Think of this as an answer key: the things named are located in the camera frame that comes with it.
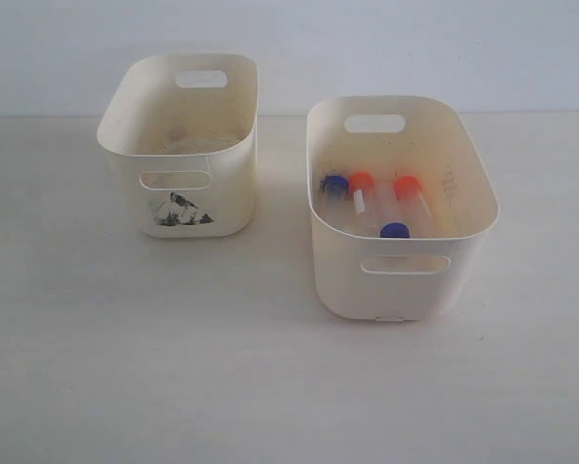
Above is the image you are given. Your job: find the orange cap tube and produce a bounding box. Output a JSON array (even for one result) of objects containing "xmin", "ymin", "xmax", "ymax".
[
  {"xmin": 393, "ymin": 176, "xmax": 437, "ymax": 238},
  {"xmin": 349, "ymin": 171, "xmax": 377, "ymax": 234}
]

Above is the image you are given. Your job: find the blue cap tube front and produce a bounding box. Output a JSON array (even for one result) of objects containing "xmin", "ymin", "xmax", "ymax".
[{"xmin": 374, "ymin": 181, "xmax": 410, "ymax": 239}]

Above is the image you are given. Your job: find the blue cap tube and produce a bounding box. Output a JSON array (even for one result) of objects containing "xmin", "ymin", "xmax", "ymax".
[
  {"xmin": 374, "ymin": 181, "xmax": 410, "ymax": 239},
  {"xmin": 320, "ymin": 175, "xmax": 349, "ymax": 215}
]

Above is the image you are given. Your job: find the cream plastic bin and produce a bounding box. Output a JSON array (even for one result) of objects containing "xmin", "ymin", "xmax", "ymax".
[
  {"xmin": 97, "ymin": 53, "xmax": 259, "ymax": 238},
  {"xmin": 306, "ymin": 96, "xmax": 500, "ymax": 322}
]

